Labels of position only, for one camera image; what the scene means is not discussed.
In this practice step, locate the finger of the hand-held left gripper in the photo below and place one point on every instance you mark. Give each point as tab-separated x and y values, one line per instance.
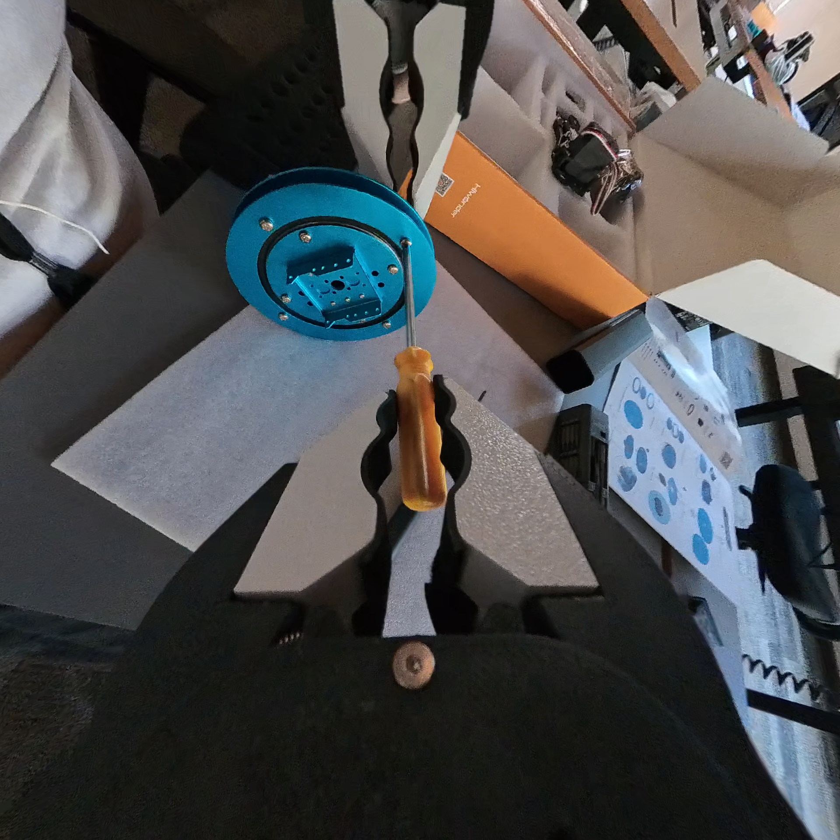
358	65
446	65

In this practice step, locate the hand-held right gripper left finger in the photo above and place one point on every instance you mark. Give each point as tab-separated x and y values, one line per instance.
308	525

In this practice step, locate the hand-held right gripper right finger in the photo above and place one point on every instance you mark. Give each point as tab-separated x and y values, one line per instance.
518	525

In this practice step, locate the black electric screwdriver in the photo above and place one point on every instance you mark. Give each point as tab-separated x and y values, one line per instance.
400	525

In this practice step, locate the blue round metal turntable base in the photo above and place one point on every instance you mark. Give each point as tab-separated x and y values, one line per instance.
256	262

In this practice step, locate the grey desk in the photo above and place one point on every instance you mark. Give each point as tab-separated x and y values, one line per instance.
79	361

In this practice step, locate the black screwdriver bit case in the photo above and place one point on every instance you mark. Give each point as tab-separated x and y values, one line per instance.
581	446

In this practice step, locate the white foam sheet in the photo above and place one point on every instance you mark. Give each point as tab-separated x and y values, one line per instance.
197	426

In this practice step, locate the printed instruction sheet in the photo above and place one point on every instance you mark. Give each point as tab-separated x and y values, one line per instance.
682	499

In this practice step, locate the cardboard box with white flaps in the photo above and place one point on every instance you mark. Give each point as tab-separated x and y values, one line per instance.
525	229

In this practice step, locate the dark bit case sleeve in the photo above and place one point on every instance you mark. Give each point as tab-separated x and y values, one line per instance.
604	348

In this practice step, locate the printed instruction booklet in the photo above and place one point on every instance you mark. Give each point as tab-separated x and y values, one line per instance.
695	387

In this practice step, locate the black office chair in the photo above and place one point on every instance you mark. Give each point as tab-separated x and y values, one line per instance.
787	538

